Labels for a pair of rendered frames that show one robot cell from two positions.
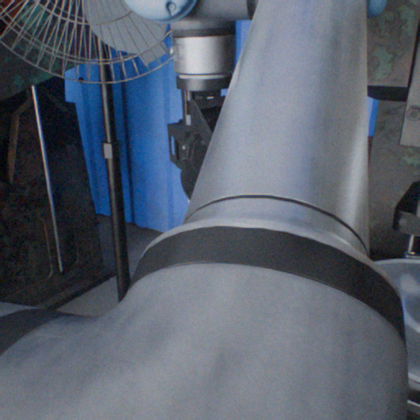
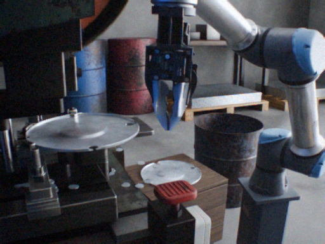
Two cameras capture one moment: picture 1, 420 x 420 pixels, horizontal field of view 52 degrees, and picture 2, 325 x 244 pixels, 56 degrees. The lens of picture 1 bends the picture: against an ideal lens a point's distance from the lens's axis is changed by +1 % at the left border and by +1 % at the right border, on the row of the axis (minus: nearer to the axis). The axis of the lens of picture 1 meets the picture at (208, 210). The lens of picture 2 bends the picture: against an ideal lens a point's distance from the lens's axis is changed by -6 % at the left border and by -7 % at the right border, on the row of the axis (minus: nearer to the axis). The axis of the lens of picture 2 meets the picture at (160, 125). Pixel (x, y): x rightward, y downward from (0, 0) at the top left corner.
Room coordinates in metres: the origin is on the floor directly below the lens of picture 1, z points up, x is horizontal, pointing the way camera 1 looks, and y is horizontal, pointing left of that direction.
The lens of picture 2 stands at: (1.00, 0.28, 1.04)
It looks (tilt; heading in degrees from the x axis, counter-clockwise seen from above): 18 degrees down; 213
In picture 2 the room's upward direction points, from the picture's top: straight up
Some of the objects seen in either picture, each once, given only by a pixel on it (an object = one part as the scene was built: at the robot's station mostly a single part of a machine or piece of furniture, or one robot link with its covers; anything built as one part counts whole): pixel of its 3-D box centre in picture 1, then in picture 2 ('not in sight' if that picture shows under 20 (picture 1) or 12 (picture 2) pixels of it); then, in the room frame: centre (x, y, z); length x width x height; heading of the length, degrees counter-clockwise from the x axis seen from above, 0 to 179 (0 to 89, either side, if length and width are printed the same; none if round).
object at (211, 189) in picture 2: not in sight; (170, 204); (-0.21, -0.44, 0.18); 0.40 x 0.38 x 0.35; 153
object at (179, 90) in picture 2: not in sight; (178, 108); (0.54, 0.01, 0.90); 0.06 x 0.03 x 0.09; 26
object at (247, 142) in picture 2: not in sight; (226, 159); (-0.76, -0.37, 0.24); 0.42 x 0.42 x 0.48
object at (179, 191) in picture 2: not in sight; (174, 206); (0.55, 0.02, 0.72); 0.07 x 0.06 x 0.08; 146
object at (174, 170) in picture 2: not in sight; (171, 173); (-0.21, -0.44, 0.35); 0.29 x 0.29 x 0.01
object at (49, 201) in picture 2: not in sight; (38, 174); (0.65, -0.24, 0.76); 0.17 x 0.06 x 0.10; 56
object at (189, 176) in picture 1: (198, 178); (183, 79); (0.51, 0.01, 0.95); 0.05 x 0.02 x 0.09; 116
